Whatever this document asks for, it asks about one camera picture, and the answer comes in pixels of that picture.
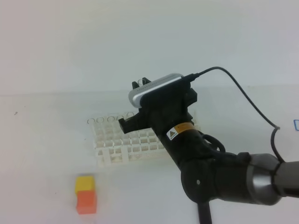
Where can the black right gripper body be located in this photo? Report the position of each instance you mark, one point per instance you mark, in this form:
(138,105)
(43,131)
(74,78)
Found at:
(162,109)

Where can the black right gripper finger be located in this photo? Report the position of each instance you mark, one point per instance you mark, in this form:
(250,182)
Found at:
(145,80)
(134,85)

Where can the clear glass test tube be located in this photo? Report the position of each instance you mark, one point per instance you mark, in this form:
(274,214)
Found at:
(141,82)

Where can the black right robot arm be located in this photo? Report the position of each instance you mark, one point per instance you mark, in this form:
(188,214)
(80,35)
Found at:
(207,170)

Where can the clear test tube in rack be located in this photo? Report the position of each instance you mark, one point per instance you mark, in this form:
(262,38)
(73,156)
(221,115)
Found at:
(130,114)
(120,117)
(91,123)
(110,127)
(99,127)

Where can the white plastic test tube rack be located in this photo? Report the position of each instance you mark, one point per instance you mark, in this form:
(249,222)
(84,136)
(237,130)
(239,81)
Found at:
(126,148)

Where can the yellow foam cube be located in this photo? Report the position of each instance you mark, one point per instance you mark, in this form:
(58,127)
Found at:
(84,183)

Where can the orange foam cube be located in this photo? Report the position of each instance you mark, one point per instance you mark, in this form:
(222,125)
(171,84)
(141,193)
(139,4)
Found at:
(86,202)

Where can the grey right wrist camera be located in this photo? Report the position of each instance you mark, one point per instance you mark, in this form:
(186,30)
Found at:
(136,95)

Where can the black camera stand pole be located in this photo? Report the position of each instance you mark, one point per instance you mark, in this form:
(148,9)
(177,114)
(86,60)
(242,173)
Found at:
(204,213)

